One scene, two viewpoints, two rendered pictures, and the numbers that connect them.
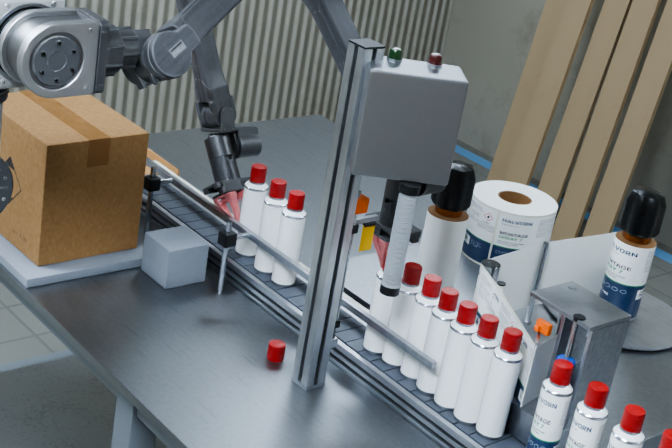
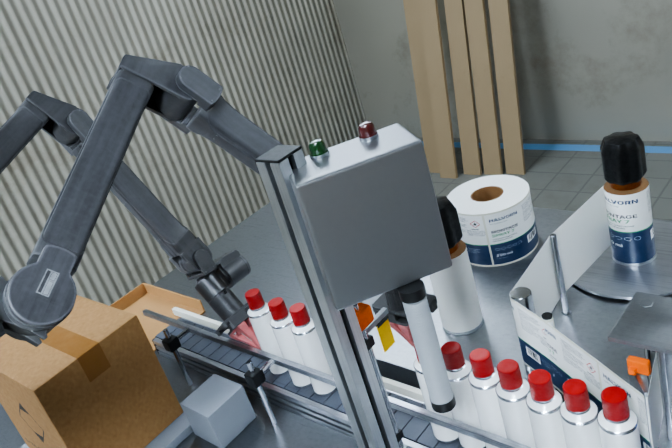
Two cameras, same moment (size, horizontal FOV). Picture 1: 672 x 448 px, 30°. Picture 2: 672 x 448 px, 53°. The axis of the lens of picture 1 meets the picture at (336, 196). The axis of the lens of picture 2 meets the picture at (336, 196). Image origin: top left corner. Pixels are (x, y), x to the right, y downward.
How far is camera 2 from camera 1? 126 cm
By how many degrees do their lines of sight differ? 1
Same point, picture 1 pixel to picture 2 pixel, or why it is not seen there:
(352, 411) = not seen: outside the picture
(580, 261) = (585, 230)
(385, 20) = (312, 88)
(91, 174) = (99, 385)
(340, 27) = (248, 140)
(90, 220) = (123, 421)
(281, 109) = not seen: hidden behind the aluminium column
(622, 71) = (479, 44)
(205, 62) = (157, 222)
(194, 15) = (58, 224)
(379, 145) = (353, 264)
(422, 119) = (388, 210)
